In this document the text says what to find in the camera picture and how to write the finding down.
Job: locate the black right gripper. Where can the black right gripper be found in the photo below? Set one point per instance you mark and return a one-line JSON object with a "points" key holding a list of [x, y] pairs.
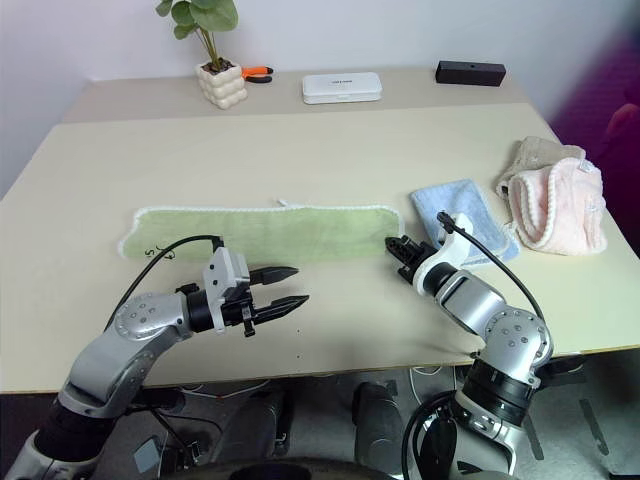
{"points": [[416, 256]]}

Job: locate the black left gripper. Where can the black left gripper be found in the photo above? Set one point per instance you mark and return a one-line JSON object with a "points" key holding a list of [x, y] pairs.
{"points": [[239, 309]]}

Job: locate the green towel with white trim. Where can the green towel with white trim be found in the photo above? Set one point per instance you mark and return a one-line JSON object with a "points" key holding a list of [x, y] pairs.
{"points": [[260, 232]]}

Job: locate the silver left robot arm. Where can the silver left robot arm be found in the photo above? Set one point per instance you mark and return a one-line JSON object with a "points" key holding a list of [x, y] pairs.
{"points": [[125, 345]]}

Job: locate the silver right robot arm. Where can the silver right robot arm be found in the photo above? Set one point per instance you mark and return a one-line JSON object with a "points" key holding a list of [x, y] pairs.
{"points": [[480, 305]]}

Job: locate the light blue folded towel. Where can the light blue folded towel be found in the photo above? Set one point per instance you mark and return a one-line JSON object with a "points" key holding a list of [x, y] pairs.
{"points": [[465, 205]]}

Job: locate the beige towel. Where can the beige towel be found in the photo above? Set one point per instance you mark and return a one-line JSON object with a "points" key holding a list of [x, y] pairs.
{"points": [[535, 152]]}

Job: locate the pink towel with white trim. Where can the pink towel with white trim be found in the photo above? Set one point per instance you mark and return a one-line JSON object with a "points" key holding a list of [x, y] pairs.
{"points": [[570, 210]]}

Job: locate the dark rounded shape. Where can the dark rounded shape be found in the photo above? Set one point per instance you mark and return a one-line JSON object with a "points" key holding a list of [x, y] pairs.
{"points": [[377, 420], [262, 422]]}

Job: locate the white flat rectangular case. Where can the white flat rectangular case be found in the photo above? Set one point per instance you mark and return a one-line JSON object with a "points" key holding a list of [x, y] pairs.
{"points": [[342, 88]]}

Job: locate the black rectangular box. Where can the black rectangular box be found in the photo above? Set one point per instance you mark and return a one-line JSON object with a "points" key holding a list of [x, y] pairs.
{"points": [[470, 73]]}

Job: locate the white bubbly plant pot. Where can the white bubbly plant pot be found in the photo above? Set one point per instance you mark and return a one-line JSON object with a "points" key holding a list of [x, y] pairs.
{"points": [[222, 87]]}

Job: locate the dark red object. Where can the dark red object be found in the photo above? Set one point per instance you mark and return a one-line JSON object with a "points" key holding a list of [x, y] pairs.
{"points": [[625, 130]]}

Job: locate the green leafy plant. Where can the green leafy plant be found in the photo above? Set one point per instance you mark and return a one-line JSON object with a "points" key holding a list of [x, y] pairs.
{"points": [[200, 15]]}

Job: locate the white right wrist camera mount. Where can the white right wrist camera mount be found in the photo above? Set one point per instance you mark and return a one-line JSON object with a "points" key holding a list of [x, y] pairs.
{"points": [[445, 252]]}

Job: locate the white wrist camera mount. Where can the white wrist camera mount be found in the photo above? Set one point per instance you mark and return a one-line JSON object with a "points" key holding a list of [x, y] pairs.
{"points": [[226, 270], [445, 252]]}

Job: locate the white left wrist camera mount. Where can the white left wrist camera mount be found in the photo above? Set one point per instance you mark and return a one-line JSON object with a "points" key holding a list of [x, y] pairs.
{"points": [[226, 270]]}

